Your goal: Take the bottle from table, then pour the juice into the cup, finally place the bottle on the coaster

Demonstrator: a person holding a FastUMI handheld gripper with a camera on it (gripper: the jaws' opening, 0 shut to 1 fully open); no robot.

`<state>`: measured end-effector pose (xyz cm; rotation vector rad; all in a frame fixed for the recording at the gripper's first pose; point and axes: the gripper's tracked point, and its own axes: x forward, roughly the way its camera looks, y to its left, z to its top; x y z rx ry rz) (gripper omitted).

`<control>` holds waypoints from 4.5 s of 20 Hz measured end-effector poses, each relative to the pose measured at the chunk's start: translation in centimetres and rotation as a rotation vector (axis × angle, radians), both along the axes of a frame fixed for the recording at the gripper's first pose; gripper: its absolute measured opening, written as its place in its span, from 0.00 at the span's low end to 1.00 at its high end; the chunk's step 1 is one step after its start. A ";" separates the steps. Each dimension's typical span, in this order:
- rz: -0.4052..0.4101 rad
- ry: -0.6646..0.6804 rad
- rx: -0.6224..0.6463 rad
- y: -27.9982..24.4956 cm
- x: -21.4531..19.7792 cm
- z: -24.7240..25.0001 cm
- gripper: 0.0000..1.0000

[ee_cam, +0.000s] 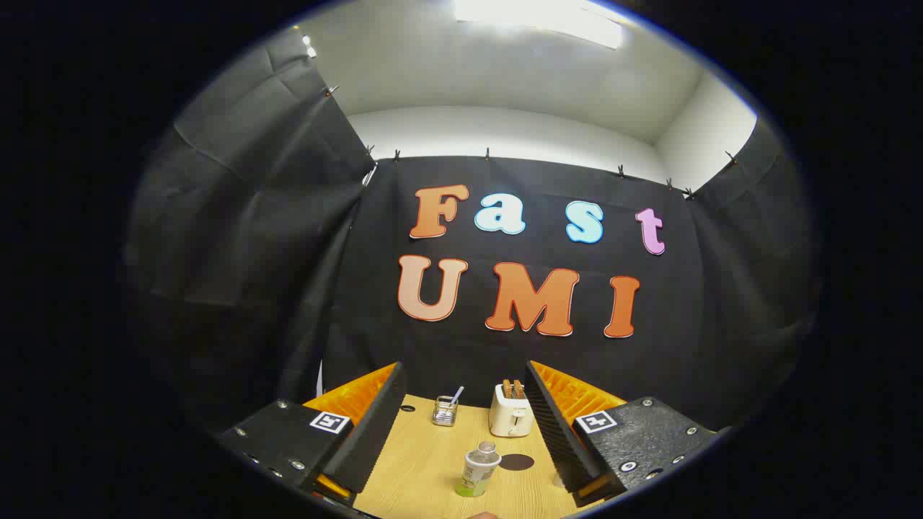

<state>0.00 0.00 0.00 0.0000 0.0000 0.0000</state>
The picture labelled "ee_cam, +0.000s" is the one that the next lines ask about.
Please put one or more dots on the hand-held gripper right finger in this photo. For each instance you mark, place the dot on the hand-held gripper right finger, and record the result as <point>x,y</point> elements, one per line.
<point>559,432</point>

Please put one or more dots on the dark brown round coaster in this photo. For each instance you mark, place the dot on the dark brown round coaster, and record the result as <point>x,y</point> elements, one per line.
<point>516,462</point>

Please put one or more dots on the white green juice bottle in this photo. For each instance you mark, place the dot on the white green juice bottle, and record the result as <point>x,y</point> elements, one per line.
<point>476,472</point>

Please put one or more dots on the black backdrop cloth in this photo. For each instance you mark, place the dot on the black backdrop cloth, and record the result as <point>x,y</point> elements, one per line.
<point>360,288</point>

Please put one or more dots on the toast slices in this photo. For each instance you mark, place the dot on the toast slices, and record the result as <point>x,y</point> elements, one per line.
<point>512,389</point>

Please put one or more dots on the white toaster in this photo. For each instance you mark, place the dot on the white toaster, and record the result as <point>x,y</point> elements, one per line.
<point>508,418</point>

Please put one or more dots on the wooden table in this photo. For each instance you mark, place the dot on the wooden table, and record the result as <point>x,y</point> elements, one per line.
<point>418,461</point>

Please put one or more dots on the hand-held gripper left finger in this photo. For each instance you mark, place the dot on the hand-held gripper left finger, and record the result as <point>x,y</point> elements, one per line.
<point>371,432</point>

